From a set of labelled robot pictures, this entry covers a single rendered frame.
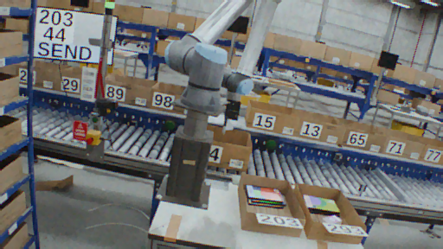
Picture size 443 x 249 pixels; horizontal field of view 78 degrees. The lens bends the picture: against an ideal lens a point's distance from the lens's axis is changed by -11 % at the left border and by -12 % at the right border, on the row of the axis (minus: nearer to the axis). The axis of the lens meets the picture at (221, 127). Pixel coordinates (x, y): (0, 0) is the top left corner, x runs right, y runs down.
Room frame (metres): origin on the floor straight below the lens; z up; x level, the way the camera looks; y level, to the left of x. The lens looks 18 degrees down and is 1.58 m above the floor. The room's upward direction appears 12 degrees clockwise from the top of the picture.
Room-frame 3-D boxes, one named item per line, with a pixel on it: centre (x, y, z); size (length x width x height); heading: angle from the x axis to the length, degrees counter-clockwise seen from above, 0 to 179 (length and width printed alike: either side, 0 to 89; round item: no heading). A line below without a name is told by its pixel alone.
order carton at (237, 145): (1.91, -0.01, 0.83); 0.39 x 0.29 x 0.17; 92
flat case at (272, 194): (1.46, -0.30, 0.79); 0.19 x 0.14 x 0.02; 96
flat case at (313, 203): (1.46, -0.62, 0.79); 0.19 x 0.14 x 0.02; 90
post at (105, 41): (1.66, 0.73, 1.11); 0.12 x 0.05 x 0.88; 92
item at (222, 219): (1.31, -0.29, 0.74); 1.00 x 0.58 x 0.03; 92
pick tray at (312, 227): (1.37, -0.63, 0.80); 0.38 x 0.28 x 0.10; 4
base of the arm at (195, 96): (1.39, 0.12, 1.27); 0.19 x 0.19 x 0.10
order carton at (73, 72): (2.37, 1.18, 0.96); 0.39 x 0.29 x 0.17; 92
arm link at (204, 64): (1.40, 0.12, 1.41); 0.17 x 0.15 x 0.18; 47
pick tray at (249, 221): (1.35, -0.31, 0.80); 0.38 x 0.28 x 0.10; 4
